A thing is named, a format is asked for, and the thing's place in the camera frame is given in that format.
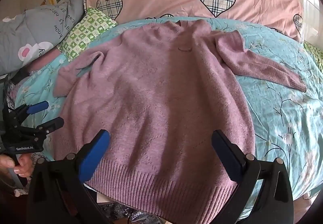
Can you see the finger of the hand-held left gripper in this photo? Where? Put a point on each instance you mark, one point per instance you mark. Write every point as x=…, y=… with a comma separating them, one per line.
x=51, y=125
x=37, y=108

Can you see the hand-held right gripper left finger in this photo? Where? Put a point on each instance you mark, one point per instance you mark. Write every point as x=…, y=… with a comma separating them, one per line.
x=94, y=156

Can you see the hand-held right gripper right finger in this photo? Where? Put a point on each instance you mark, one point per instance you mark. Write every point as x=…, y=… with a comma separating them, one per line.
x=227, y=156

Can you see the pink knit sweater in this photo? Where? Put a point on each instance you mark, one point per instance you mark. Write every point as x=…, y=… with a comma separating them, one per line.
x=161, y=100

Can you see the person's left hand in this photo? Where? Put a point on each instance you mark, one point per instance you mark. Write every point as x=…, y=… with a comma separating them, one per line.
x=25, y=166

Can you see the pink cloth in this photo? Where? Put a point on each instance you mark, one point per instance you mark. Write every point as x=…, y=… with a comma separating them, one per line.
x=45, y=61

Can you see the teal floral bedsheet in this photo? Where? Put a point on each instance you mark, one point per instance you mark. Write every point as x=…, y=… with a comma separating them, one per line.
x=277, y=113

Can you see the green checkered pillow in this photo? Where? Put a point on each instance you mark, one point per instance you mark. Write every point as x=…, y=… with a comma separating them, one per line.
x=85, y=32

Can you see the green patterned cloth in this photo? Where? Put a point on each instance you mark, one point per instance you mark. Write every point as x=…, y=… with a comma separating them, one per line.
x=314, y=55

